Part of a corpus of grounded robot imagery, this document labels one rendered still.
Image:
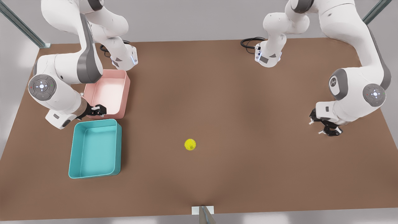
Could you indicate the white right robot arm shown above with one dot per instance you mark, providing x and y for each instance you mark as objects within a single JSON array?
[{"x": 65, "y": 67}]

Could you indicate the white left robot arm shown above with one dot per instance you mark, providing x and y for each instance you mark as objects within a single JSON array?
[{"x": 351, "y": 84}]

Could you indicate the pink rectangular tray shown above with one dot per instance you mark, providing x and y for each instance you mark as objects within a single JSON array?
[{"x": 108, "y": 93}]

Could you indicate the teal rectangular tray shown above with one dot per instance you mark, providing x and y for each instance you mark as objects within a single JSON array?
[{"x": 93, "y": 149}]

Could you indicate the yellow lemon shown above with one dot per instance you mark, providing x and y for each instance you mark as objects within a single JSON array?
[{"x": 190, "y": 145}]

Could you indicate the silver frame post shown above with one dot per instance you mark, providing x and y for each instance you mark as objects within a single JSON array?
[
  {"x": 205, "y": 214},
  {"x": 374, "y": 11},
  {"x": 18, "y": 21}
]

